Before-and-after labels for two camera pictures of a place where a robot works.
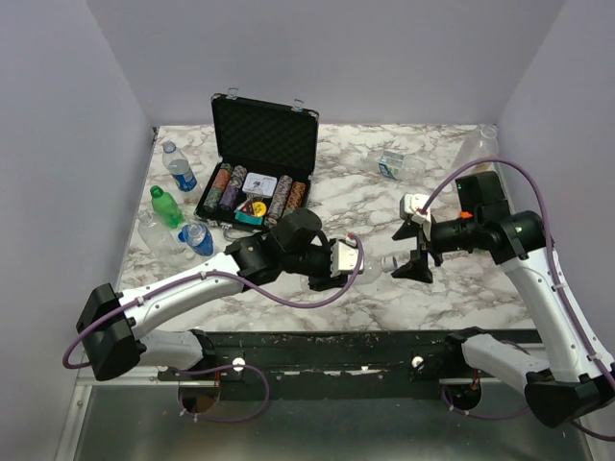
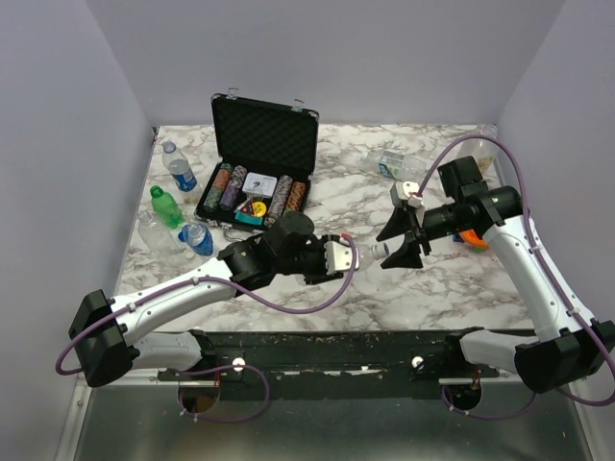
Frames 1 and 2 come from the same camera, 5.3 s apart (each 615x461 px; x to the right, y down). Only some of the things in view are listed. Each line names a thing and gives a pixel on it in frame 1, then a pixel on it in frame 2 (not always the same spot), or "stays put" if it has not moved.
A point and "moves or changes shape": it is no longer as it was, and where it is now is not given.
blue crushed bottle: [198, 237] stays put
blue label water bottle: [179, 167] stays put
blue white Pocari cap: [388, 263] moves or changes shape
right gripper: [424, 246] → [418, 230]
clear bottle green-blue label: [395, 164] stays put
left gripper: [326, 281] stays put
